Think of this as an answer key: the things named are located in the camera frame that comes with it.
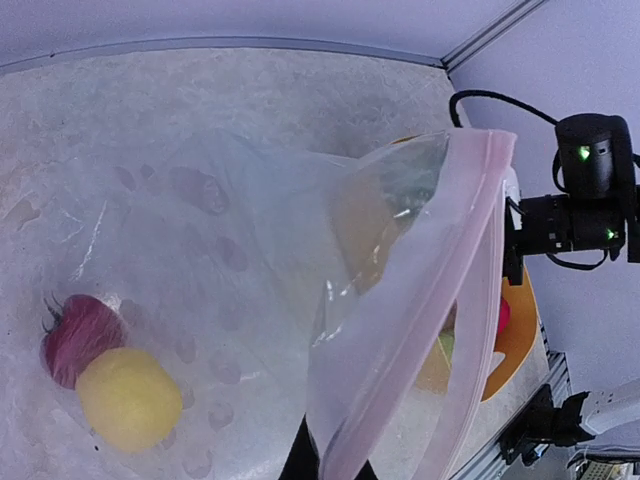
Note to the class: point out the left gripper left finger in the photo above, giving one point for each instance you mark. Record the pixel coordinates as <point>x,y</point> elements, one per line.
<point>302,462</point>

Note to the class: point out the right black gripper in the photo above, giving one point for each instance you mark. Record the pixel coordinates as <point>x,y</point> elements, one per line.
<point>513,263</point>

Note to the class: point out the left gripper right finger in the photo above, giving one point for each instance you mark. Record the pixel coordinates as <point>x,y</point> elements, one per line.
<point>365,470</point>

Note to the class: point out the yellow toy lemon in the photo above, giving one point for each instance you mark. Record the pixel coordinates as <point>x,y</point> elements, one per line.
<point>129,399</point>

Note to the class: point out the clear zip top bag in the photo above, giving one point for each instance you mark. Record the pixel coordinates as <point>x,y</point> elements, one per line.
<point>237,266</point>

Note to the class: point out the red toy tomato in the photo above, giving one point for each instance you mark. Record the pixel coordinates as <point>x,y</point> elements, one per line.
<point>83,328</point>

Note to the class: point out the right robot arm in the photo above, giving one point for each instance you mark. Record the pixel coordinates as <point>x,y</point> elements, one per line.
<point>596,209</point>

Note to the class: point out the red toy apple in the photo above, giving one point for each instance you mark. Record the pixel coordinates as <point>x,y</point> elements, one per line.
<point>504,315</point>

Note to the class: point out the yellow plastic basket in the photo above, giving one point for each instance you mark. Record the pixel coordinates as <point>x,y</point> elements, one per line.
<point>436,309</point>

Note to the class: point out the white perforated storage basket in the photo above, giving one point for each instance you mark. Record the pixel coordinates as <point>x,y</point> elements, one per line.
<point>605,462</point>

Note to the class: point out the aluminium front rail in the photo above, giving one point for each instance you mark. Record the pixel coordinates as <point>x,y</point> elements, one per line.
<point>542,366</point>

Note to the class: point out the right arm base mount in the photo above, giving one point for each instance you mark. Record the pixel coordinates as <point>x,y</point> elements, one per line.
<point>541,423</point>

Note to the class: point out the right aluminium frame post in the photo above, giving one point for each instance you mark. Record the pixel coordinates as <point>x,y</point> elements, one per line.
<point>513,16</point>

